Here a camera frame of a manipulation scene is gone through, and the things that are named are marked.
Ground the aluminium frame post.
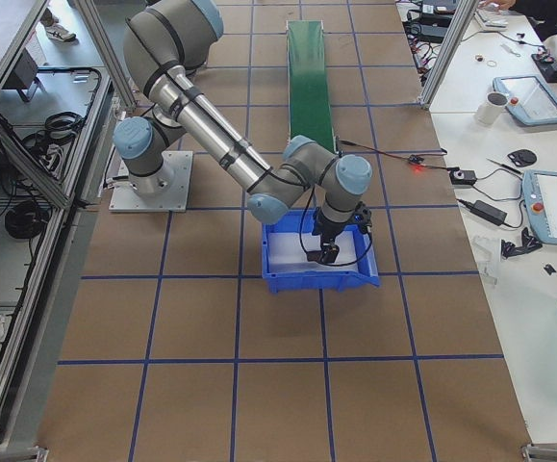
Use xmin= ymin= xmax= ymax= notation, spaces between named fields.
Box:
xmin=418 ymin=0 xmax=478 ymax=110

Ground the blue plastic bin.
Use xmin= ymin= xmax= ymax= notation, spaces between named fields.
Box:
xmin=261 ymin=210 xmax=380 ymax=293

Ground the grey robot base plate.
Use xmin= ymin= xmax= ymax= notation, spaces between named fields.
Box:
xmin=109 ymin=150 xmax=193 ymax=213

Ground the white mug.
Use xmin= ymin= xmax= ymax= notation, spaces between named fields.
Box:
xmin=474 ymin=91 xmax=508 ymax=126

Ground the green conveyor belt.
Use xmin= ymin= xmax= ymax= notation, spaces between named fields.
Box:
xmin=287 ymin=20 xmax=336 ymax=152

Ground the small black sensor module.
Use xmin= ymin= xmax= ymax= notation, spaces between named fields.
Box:
xmin=448 ymin=168 xmax=477 ymax=188

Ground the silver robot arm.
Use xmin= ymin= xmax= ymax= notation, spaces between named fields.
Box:
xmin=114 ymin=1 xmax=371 ymax=265

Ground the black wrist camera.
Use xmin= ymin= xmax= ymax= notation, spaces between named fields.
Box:
xmin=351 ymin=201 xmax=372 ymax=235

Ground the upper teach pendant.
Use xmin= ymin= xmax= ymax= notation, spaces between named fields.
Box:
xmin=493 ymin=75 xmax=557 ymax=126

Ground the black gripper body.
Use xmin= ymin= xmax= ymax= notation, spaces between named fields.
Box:
xmin=312 ymin=211 xmax=348 ymax=253

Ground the black power brick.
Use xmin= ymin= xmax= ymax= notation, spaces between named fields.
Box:
xmin=468 ymin=200 xmax=507 ymax=226

